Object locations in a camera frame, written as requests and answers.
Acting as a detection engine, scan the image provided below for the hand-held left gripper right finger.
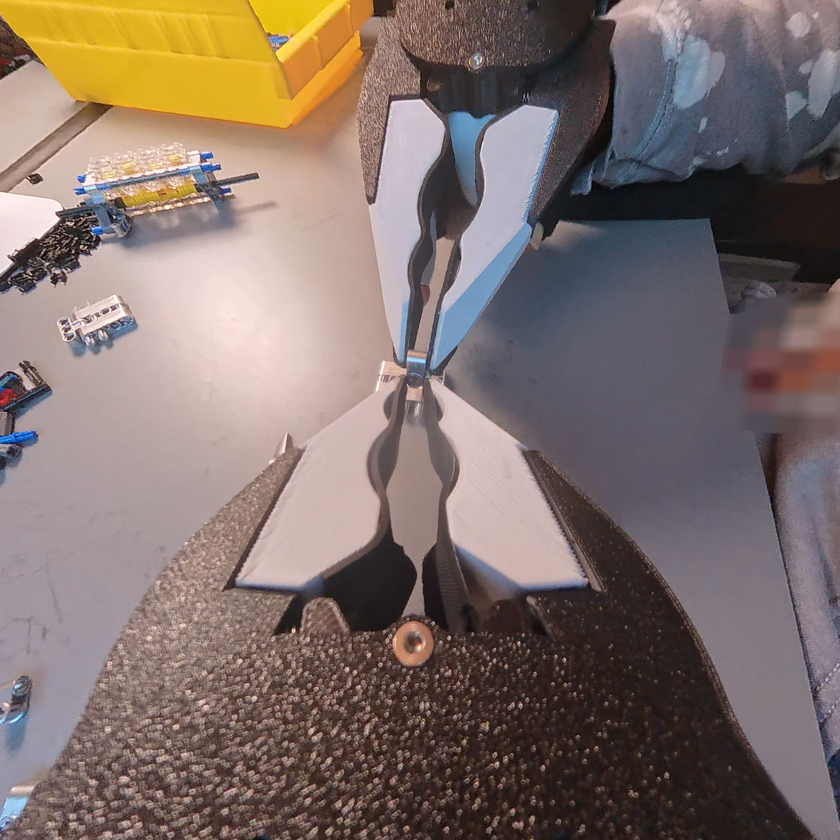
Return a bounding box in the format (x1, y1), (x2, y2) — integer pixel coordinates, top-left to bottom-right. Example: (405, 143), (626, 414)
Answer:
(423, 381), (592, 631)

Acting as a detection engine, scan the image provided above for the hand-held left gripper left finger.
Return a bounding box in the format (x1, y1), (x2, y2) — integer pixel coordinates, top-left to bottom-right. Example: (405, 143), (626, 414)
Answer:
(237, 378), (410, 631)

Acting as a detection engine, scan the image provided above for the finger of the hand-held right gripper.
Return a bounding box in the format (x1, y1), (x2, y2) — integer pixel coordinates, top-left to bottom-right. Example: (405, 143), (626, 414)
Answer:
(428, 105), (563, 372)
(368, 100), (443, 359)

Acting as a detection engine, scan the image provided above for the small grey beam assembly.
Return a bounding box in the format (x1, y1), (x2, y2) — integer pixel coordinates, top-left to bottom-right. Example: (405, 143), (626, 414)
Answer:
(380, 350), (455, 396)
(54, 294), (140, 350)

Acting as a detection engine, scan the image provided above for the person's right forearm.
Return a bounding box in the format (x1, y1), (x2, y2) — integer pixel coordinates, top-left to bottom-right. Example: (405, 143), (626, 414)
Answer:
(578, 0), (840, 193)

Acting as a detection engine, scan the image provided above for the grey desk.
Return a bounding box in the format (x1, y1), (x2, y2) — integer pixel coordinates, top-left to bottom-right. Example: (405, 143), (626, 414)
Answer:
(0, 53), (840, 840)

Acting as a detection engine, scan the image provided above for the clear yellow gear assembly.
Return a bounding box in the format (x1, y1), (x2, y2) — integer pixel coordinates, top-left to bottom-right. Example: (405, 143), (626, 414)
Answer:
(71, 141), (261, 241)

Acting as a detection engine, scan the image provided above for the empty yellow bin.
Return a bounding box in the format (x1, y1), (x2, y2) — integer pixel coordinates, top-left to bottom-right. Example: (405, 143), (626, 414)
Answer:
(0, 0), (376, 131)

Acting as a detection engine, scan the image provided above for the pile of small coloured pieces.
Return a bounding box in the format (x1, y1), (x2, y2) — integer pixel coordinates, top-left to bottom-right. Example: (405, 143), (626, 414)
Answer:
(0, 360), (56, 473)

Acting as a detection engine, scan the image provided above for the pile of black pins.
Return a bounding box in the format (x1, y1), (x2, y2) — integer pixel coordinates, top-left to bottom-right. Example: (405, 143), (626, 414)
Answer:
(0, 214), (106, 295)

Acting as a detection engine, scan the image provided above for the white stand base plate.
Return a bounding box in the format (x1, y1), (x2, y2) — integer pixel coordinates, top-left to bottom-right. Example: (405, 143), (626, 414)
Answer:
(0, 193), (67, 266)

